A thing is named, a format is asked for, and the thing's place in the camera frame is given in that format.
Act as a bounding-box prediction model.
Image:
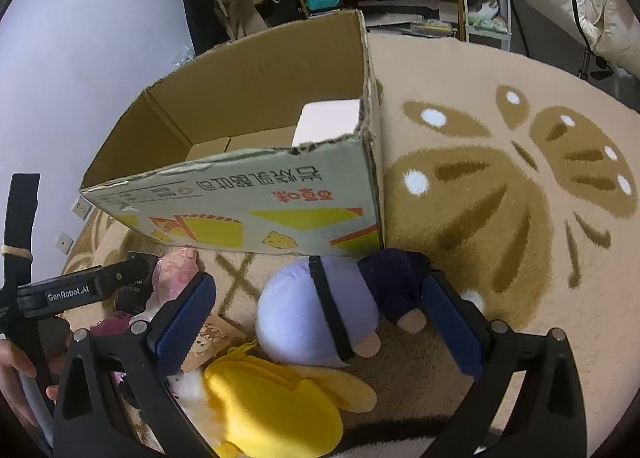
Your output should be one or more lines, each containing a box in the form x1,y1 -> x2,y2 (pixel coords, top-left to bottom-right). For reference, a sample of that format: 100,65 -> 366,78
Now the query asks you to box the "yellow plush toy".
203,343 -> 378,457

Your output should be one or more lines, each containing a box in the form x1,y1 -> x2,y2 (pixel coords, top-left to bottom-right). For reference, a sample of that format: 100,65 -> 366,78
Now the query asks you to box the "person's left hand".
0,333 -> 70,430

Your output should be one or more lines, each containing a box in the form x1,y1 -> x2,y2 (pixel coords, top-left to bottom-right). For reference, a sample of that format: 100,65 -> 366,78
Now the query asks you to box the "white fluffy black pompom plush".
168,369 -> 213,434

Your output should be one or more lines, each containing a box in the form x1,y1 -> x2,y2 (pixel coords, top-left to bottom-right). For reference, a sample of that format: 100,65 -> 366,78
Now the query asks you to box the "pink plastic-wrapped soft item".
142,248 -> 200,320

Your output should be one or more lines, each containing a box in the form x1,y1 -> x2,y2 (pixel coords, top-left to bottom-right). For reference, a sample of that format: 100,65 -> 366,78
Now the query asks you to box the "beige patterned blanket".
66,32 -> 639,452

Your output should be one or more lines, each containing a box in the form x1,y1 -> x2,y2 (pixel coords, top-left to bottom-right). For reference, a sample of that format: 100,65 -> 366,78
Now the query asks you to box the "brown bear paper tag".
181,315 -> 246,374

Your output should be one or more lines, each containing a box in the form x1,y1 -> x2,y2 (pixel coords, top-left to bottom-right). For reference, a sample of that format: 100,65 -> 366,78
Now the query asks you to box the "white wall socket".
54,233 -> 74,254
72,196 -> 93,221

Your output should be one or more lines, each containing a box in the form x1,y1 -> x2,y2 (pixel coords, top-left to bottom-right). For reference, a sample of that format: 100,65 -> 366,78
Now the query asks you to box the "white utility cart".
463,0 -> 512,51

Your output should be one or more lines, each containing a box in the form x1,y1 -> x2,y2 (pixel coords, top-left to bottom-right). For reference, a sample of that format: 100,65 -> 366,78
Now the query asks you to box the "pink roll cake plush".
292,99 -> 360,147

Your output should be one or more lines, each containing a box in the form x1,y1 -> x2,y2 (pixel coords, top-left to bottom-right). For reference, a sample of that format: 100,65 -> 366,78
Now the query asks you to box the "lavender plush doll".
255,249 -> 448,368

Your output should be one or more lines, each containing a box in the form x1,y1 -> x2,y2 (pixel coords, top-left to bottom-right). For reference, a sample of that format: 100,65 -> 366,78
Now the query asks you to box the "open cardboard box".
80,10 -> 383,255

